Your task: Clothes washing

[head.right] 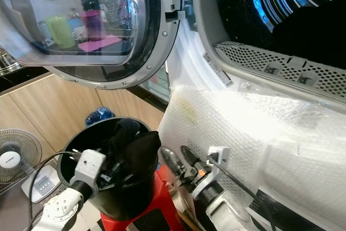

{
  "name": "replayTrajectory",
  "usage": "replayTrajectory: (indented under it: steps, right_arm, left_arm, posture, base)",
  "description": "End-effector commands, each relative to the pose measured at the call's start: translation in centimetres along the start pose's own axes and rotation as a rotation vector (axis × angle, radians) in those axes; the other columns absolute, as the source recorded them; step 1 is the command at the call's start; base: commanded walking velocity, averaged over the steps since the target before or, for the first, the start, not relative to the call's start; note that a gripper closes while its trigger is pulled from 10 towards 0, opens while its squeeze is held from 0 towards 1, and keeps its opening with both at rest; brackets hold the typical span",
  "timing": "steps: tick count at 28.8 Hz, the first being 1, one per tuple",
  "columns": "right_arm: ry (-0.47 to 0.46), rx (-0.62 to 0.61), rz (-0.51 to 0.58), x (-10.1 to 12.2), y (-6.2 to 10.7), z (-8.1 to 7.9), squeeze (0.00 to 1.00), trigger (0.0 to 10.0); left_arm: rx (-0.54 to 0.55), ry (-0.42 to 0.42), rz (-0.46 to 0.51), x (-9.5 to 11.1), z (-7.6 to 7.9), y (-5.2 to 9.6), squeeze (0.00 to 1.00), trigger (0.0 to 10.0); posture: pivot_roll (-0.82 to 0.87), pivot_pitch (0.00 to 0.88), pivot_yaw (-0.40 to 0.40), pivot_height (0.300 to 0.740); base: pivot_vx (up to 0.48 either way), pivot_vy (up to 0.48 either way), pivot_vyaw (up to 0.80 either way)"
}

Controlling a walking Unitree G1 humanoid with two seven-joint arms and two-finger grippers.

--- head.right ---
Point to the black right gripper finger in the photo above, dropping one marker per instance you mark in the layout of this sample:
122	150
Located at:
190	156
171	160

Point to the black garment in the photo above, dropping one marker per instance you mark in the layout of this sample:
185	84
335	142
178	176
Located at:
140	152

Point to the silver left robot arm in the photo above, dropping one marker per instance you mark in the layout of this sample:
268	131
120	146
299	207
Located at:
57	209

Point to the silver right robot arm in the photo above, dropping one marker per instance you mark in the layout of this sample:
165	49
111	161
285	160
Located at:
221	209

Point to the white bubble-wrapped washing machine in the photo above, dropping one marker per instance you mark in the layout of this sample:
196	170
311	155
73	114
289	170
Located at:
248	128

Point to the black round laundry bucket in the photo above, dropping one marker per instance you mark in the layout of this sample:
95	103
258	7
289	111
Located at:
130	204

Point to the red plastic stool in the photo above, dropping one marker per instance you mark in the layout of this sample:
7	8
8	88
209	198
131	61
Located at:
159	209

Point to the light wooden cabinet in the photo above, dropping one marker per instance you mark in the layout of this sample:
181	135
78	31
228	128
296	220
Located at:
48	112

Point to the white barcode label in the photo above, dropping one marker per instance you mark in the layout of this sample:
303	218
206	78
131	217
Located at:
217	70

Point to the white desk fan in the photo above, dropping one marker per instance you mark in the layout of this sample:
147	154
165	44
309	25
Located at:
12	158

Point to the round glass washer door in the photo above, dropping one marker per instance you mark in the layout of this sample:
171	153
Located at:
161	47

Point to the pink cloth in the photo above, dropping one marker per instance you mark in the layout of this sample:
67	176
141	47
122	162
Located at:
100	43

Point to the white mug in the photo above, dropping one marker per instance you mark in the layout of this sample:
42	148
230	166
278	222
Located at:
78	33

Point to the purple plastic cup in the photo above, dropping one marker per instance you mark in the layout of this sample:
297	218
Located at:
93	24

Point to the green plastic pitcher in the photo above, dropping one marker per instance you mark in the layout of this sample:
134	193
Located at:
59	31

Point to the perforated steel washer drum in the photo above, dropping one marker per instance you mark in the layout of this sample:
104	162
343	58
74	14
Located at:
232	4

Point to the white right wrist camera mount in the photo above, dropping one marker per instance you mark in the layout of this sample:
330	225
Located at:
211	179

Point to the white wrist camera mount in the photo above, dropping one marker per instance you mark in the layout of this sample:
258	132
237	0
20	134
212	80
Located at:
211	179
89	166

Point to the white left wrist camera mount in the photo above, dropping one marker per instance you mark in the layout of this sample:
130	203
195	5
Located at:
89	166

